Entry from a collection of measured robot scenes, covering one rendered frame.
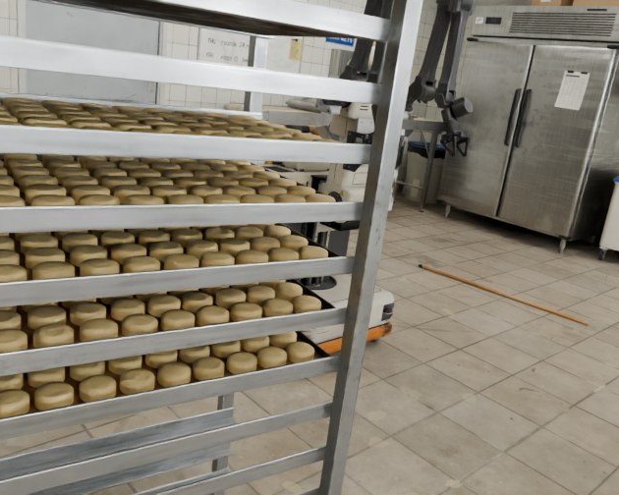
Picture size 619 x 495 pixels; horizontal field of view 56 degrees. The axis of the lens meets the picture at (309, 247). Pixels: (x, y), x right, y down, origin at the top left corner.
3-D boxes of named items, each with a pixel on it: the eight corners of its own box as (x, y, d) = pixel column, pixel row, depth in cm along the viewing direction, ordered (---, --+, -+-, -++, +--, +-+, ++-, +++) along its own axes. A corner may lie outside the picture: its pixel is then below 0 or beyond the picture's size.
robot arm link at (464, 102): (446, 96, 247) (434, 95, 242) (470, 85, 239) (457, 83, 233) (453, 123, 246) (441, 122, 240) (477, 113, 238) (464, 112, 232)
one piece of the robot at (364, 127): (334, 167, 246) (341, 115, 239) (377, 166, 264) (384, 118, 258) (362, 174, 235) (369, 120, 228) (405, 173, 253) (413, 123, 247)
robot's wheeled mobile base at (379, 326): (212, 311, 296) (216, 265, 288) (305, 292, 338) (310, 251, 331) (299, 368, 249) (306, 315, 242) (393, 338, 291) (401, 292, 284)
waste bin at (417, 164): (453, 203, 680) (465, 147, 661) (426, 206, 645) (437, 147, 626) (417, 193, 717) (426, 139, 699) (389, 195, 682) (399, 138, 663)
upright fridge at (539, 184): (602, 247, 561) (665, 22, 503) (561, 257, 501) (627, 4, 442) (478, 210, 658) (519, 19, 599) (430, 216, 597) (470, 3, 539)
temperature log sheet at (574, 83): (581, 110, 480) (590, 72, 471) (579, 110, 478) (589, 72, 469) (555, 107, 495) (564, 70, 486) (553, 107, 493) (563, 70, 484)
